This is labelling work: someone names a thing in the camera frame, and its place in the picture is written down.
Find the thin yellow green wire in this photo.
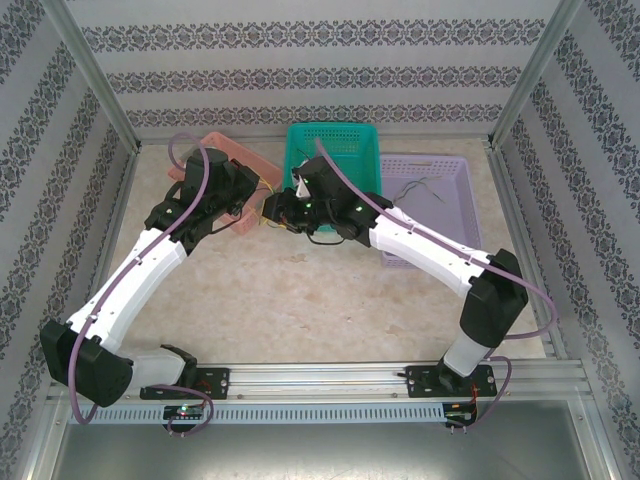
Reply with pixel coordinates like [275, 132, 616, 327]
[251, 183, 293, 233]

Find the thin grey wire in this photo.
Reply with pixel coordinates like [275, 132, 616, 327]
[393, 176, 447, 205]

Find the pink perforated plastic basket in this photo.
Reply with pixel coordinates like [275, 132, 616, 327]
[167, 131, 284, 238]

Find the teal perforated plastic basket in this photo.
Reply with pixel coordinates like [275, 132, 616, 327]
[282, 122, 380, 236]

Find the lavender perforated plastic basket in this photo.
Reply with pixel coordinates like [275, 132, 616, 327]
[378, 153, 485, 270]

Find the grey metal panel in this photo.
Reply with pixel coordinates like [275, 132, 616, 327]
[49, 422, 614, 480]

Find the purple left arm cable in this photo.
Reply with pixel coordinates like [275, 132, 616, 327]
[69, 132, 214, 439]

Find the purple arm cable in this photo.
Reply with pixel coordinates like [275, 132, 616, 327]
[69, 132, 214, 439]
[314, 138, 558, 434]

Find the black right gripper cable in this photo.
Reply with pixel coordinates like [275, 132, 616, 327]
[305, 226, 352, 247]

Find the aluminium frame post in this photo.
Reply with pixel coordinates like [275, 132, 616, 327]
[487, 0, 584, 147]
[42, 0, 145, 151]

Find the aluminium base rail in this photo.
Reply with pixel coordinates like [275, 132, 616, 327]
[48, 360, 587, 401]

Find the aluminium side rail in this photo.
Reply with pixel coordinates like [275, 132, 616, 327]
[487, 142, 569, 359]

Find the grey slotted cable duct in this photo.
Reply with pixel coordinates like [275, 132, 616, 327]
[67, 402, 447, 425]

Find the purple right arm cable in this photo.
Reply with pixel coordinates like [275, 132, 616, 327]
[314, 138, 558, 434]

